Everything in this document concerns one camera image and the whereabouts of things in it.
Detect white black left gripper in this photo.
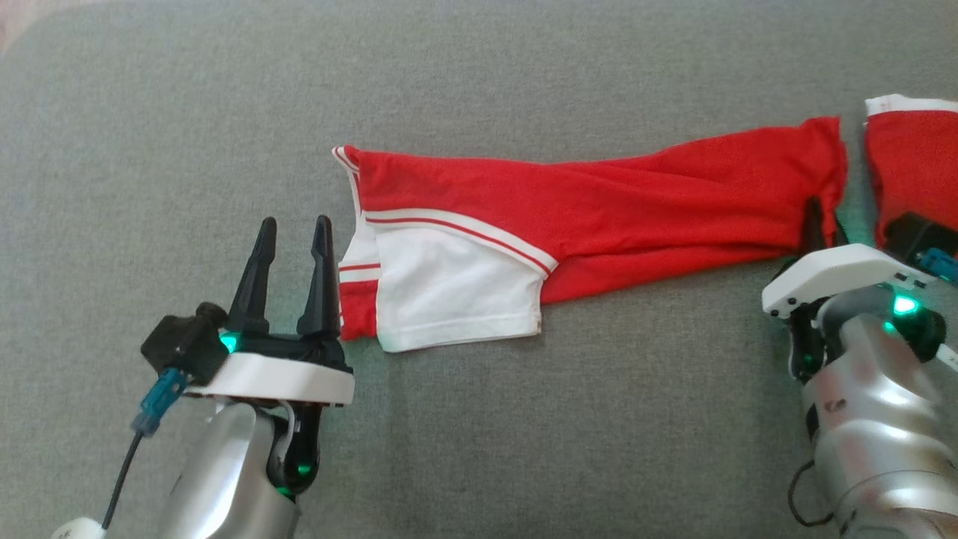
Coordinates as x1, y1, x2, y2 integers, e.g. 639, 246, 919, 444
183, 215, 357, 408

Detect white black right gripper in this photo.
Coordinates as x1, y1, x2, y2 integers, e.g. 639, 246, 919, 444
761, 196, 937, 321

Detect red shorts with white stripe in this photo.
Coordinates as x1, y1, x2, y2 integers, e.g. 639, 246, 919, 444
864, 94, 958, 252

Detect red basketball jersey white sleeves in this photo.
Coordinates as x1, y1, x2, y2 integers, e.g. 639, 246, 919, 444
332, 115, 849, 354

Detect grey sofa seat cushion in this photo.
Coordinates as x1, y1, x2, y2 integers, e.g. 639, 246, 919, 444
0, 0, 958, 539

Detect black right cable teal plug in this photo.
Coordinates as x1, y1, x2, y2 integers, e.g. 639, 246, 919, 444
786, 248, 958, 529

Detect black cable teal plug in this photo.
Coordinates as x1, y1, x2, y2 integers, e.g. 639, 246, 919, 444
786, 248, 958, 529
100, 366, 190, 533

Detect black left cable teal plug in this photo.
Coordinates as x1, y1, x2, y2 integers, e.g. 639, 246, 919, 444
100, 366, 190, 533

